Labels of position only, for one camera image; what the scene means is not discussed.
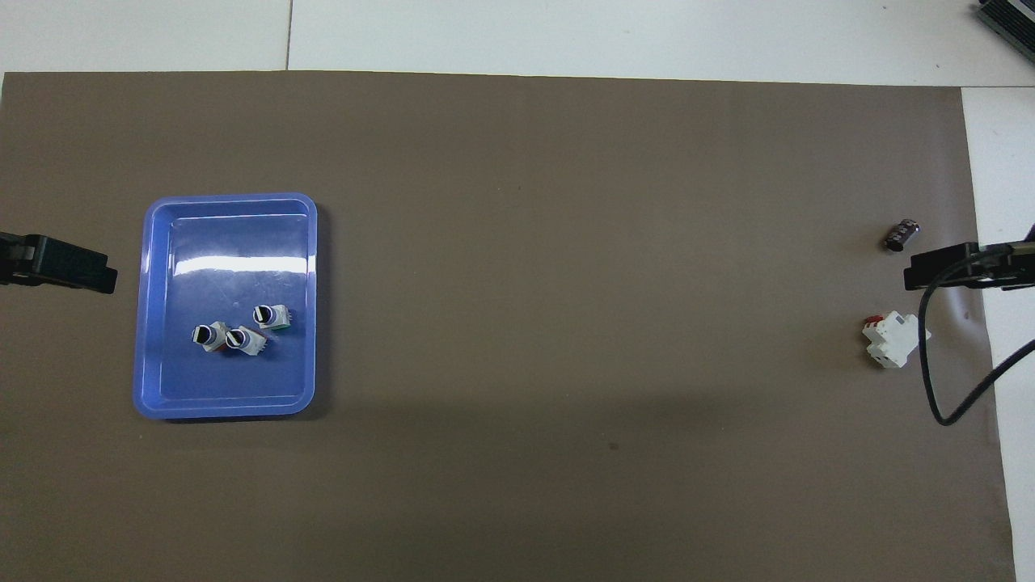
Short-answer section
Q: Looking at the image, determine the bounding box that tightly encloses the white red circuit breaker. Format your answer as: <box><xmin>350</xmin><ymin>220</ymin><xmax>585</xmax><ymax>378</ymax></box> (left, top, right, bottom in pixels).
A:
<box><xmin>861</xmin><ymin>311</ymin><xmax>932</xmax><ymax>369</ymax></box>

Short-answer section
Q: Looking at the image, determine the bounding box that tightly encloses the white black switch component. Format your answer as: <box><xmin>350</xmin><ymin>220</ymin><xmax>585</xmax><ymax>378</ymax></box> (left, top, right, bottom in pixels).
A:
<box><xmin>192</xmin><ymin>322</ymin><xmax>230</xmax><ymax>354</ymax></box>

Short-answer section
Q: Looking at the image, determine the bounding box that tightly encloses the brown table mat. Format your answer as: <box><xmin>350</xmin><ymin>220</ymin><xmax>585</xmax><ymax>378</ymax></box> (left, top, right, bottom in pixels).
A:
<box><xmin>0</xmin><ymin>71</ymin><xmax>1016</xmax><ymax>582</ymax></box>

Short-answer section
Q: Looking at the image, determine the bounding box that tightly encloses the blue plastic tray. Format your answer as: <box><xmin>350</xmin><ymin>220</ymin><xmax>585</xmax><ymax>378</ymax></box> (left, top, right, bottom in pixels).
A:
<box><xmin>132</xmin><ymin>192</ymin><xmax>319</xmax><ymax>421</ymax></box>

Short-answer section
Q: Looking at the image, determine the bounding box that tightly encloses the grey finned device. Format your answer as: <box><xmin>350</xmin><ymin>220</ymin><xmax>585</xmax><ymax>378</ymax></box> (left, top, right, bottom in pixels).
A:
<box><xmin>974</xmin><ymin>0</ymin><xmax>1035</xmax><ymax>45</ymax></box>

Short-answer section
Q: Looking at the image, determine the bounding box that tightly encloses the small dark terminal block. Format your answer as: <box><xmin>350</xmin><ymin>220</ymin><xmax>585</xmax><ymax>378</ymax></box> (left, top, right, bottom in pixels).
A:
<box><xmin>883</xmin><ymin>218</ymin><xmax>923</xmax><ymax>253</ymax></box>

